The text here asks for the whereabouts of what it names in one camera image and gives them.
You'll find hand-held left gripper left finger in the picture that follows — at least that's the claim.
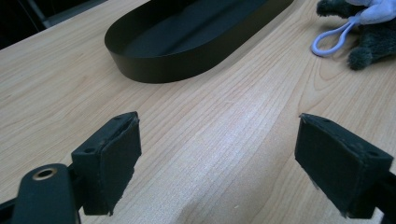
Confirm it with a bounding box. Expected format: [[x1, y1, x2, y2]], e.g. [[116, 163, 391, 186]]
[[70, 111, 143, 217]]

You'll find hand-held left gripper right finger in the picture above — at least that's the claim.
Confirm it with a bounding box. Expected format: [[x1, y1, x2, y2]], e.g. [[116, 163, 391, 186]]
[[294, 112, 394, 219]]

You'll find dark grey plush toy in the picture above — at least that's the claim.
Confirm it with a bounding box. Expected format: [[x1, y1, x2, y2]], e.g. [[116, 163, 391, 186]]
[[316, 0, 396, 71]]

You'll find light purple plush toy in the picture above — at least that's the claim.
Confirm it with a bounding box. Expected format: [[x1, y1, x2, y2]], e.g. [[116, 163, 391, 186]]
[[311, 0, 396, 58]]

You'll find black oval tray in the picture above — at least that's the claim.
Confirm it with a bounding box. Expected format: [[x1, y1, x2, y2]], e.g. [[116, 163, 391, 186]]
[[104, 0, 295, 84]]

